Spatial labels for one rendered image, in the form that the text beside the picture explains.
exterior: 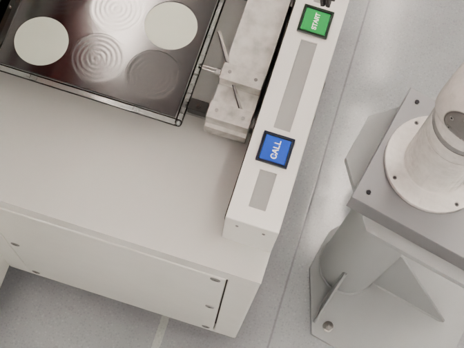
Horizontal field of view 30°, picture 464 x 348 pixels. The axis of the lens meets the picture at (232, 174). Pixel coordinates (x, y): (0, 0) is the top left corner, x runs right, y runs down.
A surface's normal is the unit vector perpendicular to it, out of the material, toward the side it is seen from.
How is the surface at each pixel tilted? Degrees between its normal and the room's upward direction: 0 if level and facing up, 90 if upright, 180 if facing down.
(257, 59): 0
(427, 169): 87
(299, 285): 0
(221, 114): 0
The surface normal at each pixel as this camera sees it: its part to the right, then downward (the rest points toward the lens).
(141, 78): 0.06, -0.32
